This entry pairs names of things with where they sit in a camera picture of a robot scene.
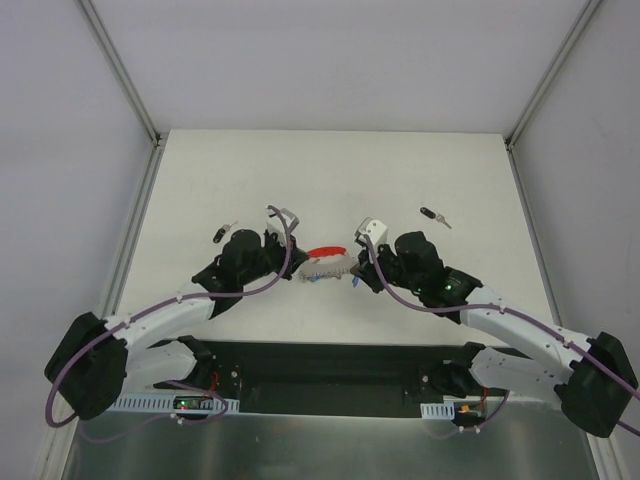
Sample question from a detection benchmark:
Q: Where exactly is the left aluminium frame post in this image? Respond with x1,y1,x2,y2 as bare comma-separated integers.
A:
74,0,162,147

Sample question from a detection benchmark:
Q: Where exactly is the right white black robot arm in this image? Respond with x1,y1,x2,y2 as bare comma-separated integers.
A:
352,220,639,438

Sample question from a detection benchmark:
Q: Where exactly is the aluminium table rail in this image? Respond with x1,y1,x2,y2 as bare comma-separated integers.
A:
94,143,165,319
506,146,557,310

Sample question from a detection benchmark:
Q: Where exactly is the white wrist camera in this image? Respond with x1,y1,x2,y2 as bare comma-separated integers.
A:
266,205,300,247
355,217,388,249

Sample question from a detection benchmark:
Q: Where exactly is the aluminium frame post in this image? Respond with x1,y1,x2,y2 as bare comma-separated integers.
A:
505,0,606,152
74,0,162,147

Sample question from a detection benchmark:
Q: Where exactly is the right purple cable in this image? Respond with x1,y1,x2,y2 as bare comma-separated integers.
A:
364,237,640,434

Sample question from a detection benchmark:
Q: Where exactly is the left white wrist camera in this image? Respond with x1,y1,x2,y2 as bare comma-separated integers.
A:
266,205,300,247

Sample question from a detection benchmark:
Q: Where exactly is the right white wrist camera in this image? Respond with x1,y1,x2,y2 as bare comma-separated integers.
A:
355,217,388,249

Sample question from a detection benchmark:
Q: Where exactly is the purple cable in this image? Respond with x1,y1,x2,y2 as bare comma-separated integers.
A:
45,204,294,429
364,237,640,434

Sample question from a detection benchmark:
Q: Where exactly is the right aluminium frame post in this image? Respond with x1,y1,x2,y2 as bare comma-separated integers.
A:
505,0,606,152

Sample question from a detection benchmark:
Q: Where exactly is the left aluminium table rail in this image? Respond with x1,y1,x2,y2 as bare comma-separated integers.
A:
94,143,165,319

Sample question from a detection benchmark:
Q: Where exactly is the right aluminium table rail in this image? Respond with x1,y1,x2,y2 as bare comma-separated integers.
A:
506,146,557,310

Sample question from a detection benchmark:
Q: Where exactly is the black head silver key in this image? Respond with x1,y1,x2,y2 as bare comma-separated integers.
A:
419,206,452,229

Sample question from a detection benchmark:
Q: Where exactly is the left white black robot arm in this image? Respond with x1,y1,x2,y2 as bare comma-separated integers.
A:
44,230,309,428

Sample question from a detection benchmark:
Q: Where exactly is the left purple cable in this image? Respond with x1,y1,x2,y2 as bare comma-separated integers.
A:
45,204,294,429

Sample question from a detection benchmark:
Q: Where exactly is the small silver key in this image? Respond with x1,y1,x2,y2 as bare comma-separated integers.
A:
212,222,235,244

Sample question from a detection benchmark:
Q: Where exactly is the right white cable duct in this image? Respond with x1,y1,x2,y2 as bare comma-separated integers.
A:
420,401,456,421

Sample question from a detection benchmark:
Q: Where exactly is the keyring with red tag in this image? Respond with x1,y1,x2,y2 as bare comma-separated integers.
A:
298,246,354,282

